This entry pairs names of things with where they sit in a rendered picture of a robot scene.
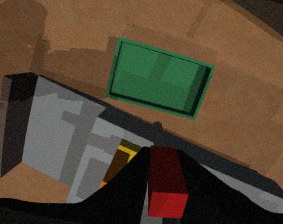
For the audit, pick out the green tray floor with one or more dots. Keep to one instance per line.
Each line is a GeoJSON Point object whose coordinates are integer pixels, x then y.
{"type": "Point", "coordinates": [156, 77]}

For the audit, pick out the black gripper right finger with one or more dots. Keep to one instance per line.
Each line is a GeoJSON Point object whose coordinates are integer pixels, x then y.
{"type": "Point", "coordinates": [212, 202]}

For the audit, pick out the green tray rim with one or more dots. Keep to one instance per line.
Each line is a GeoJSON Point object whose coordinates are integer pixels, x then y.
{"type": "Point", "coordinates": [132, 100]}

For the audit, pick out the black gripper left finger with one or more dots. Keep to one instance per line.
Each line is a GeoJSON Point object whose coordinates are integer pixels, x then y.
{"type": "Point", "coordinates": [119, 201]}

